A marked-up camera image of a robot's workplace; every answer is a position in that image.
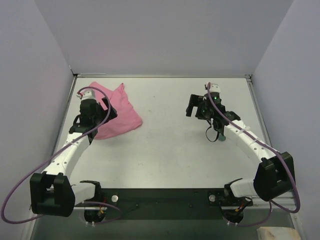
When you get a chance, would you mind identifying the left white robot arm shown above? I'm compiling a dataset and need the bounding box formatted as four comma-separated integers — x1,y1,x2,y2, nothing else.
29,86,118,217

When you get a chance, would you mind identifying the aluminium frame rail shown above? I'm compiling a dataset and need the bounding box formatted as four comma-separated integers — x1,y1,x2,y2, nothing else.
244,74,301,214

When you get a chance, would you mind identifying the beige foam block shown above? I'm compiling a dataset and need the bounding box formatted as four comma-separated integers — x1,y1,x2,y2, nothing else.
257,226,301,240

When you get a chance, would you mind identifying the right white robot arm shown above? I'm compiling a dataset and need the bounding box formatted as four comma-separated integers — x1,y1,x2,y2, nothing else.
186,83,295,202

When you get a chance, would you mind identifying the pink t-shirt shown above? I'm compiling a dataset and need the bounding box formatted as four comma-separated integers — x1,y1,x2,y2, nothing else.
90,82,143,140

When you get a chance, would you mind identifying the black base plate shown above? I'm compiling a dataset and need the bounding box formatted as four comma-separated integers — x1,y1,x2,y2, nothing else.
77,188,253,220

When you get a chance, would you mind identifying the round teal glass brooch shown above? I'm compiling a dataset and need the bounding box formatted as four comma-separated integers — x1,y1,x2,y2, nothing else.
218,135,226,142

